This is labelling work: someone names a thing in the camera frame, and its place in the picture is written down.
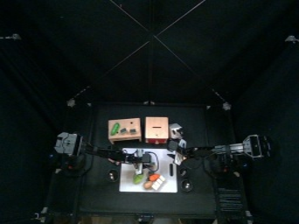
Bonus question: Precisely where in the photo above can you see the green toy vegetable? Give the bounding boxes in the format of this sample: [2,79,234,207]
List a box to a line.
[132,173,146,186]

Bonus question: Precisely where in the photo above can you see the white rice sushi piece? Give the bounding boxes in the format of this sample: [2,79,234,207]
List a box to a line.
[151,175,167,192]

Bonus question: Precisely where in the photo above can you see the small wooden toy bench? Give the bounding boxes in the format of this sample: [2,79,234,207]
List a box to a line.
[107,117,143,145]

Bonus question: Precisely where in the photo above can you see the white cutting board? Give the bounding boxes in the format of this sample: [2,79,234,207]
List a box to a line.
[118,147,179,193]

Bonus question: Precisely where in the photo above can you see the wooden box with slot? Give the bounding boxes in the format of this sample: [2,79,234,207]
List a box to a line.
[144,116,171,145]

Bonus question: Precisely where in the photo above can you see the black printed label sheet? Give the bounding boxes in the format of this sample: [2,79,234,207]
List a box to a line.
[216,186,246,217]

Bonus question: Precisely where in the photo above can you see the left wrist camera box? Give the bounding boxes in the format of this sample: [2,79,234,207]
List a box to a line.
[140,153,154,164]

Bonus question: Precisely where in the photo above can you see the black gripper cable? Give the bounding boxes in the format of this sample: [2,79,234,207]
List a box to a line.
[148,150,162,172]

